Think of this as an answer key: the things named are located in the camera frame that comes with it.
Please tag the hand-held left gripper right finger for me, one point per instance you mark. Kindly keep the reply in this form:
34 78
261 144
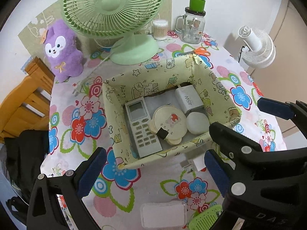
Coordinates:
215 172

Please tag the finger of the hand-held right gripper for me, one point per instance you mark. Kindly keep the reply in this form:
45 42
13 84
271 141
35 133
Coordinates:
227 136
275 107

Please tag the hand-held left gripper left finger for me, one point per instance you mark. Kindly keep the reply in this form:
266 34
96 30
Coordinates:
92 172

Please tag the small white charger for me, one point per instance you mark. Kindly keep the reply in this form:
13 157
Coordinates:
195 164

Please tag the white round case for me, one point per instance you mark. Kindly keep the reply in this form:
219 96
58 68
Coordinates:
197 123

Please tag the green perforated panda case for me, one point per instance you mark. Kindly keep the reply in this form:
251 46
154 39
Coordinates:
203 220

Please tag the large white charger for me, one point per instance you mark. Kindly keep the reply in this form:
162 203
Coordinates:
189 99

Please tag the cream round bear mirror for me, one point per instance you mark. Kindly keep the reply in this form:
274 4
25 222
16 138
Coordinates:
168 122

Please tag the white remote control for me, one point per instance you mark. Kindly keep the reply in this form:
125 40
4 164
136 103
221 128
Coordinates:
144 134

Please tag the white rectangular box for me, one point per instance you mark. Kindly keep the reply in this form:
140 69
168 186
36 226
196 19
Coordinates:
163 214

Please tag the patterned yellow storage box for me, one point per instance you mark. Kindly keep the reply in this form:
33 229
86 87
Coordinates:
124 86

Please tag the beige door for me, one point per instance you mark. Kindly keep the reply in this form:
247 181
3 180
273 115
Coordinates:
295 76

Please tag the white standing fan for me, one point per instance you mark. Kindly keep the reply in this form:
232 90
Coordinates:
259 50

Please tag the floral tablecloth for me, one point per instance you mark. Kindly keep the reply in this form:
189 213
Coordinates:
156 179

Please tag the black bag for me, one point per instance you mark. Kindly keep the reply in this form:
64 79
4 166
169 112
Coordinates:
24 153

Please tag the orange wooden chair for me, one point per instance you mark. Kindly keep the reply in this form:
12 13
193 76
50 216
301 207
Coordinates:
24 105

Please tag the glass mug jar green lid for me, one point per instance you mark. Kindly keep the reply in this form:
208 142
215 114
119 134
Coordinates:
191 28

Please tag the purple plush toy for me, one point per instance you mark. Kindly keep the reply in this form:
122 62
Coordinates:
62 52

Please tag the clear cotton swab container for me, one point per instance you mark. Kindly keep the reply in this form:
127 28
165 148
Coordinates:
160 31

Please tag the blue paper sheet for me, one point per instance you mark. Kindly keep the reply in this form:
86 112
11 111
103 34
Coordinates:
26 62

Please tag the green desk fan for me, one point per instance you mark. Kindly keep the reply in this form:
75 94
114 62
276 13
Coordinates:
108 4

